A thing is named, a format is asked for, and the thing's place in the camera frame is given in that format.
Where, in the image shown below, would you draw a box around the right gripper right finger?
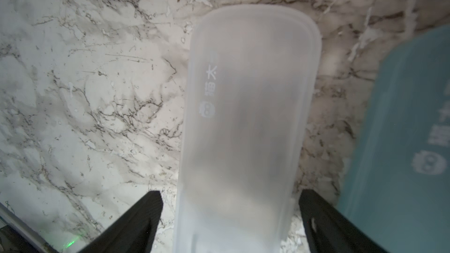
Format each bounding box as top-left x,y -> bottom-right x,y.
299,189 -> 385,253

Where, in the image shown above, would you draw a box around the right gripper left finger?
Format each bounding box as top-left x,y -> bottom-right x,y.
81,190 -> 164,253

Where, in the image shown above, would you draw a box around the teal pencil case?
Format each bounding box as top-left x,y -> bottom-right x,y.
337,25 -> 450,253

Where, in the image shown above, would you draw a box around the clear pencil case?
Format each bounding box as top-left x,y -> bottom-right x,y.
173,4 -> 322,253

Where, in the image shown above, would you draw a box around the aluminium front rail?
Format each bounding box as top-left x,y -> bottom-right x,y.
1,204 -> 58,253

